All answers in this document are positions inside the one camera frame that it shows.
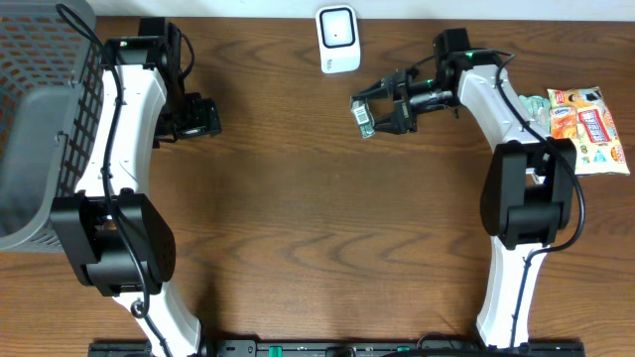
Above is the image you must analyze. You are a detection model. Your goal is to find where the white blue snack bag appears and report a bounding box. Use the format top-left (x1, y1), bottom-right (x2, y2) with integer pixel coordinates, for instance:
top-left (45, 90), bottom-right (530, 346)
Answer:
top-left (548, 86), bottom-right (630, 176)

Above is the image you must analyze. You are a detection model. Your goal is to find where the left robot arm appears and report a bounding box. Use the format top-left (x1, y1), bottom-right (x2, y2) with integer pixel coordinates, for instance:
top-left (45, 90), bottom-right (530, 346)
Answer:
top-left (50, 17), bottom-right (221, 356)

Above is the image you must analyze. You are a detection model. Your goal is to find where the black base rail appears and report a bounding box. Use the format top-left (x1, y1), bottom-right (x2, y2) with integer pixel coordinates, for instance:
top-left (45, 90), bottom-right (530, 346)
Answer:
top-left (88, 338), bottom-right (586, 357)

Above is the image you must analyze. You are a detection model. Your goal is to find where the white barcode scanner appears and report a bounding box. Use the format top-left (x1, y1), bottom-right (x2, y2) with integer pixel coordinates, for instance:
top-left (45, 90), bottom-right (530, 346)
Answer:
top-left (315, 5), bottom-right (361, 74)

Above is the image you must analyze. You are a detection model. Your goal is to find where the orange Kleenex tissue pack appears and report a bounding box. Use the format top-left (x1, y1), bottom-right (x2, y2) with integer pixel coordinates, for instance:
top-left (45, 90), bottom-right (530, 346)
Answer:
top-left (550, 106), bottom-right (577, 140)

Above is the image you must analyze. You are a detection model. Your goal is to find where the teal wet wipes pack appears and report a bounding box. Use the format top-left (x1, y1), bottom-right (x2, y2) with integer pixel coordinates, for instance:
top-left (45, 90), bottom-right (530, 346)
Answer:
top-left (519, 95), bottom-right (551, 133)

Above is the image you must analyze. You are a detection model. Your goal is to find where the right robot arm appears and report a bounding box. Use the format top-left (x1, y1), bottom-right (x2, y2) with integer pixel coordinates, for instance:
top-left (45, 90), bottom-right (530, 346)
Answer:
top-left (350, 28), bottom-right (583, 352)

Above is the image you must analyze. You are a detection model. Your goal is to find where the dark grey plastic basket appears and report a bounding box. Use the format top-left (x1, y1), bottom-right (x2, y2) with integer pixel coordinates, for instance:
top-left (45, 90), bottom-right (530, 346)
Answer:
top-left (1, 0), bottom-right (103, 253)

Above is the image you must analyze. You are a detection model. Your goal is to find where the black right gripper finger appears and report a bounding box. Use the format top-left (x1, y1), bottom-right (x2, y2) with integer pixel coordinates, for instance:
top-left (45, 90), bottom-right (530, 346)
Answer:
top-left (373, 112), bottom-right (397, 135)
top-left (350, 74), bottom-right (395, 102)

